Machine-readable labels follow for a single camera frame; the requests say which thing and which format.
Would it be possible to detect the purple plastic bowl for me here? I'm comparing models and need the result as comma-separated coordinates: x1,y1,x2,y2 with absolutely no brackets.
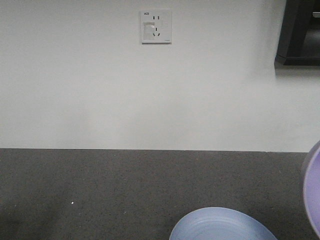
301,141,320,239

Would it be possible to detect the white wall power socket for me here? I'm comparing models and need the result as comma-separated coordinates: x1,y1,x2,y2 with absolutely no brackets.
139,9,172,45

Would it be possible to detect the light blue plate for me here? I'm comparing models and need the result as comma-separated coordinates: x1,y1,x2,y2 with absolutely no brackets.
169,207,276,240

